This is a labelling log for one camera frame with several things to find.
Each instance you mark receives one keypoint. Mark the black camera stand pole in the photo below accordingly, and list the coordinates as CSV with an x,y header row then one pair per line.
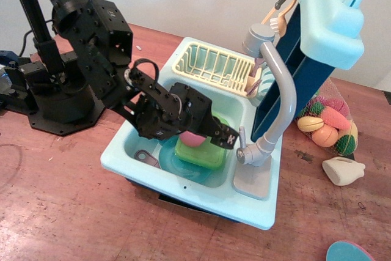
x,y
44,43

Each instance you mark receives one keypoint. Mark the blue pink plate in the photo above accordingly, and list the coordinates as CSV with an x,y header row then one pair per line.
x,y
347,251

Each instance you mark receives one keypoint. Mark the brown toy spatula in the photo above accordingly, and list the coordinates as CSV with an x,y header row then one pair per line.
x,y
147,158

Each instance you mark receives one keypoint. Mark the tan hanging brush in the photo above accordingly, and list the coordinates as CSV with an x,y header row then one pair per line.
x,y
279,24

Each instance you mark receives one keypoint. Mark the net bag of toy food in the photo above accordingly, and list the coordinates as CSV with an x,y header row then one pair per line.
x,y
326,119

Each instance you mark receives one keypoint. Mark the purple toy cutlery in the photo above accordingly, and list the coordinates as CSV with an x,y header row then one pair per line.
x,y
253,81

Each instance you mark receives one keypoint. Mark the grey toy faucet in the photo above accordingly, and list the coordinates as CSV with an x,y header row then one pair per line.
x,y
253,171

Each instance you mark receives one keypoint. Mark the beige toy jug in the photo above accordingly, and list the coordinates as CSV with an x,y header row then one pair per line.
x,y
343,171

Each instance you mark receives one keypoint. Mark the teal round plate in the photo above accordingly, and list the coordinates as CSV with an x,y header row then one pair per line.
x,y
169,162

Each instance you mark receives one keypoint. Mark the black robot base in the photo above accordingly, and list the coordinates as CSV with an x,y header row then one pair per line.
x,y
58,108

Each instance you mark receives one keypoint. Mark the green square plate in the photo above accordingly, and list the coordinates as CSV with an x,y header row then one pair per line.
x,y
206,155

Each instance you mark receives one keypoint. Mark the cream dish drying rack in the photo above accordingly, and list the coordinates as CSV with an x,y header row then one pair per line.
x,y
213,65

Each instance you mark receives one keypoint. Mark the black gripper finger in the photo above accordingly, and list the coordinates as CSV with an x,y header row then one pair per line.
x,y
223,133
225,143

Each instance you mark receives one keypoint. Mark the light blue toy sink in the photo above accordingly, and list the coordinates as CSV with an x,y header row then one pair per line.
x,y
211,178

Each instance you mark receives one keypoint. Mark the pink toy cup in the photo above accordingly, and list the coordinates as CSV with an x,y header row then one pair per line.
x,y
191,140

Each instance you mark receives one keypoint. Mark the dark blue shelf unit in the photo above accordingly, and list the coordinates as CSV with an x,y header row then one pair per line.
x,y
308,76

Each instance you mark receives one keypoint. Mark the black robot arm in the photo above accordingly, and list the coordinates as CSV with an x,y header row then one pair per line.
x,y
102,41

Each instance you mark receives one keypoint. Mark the light blue shelf top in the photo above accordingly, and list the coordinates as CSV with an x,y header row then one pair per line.
x,y
330,31

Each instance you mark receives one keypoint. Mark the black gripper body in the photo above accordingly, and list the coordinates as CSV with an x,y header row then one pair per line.
x,y
161,114

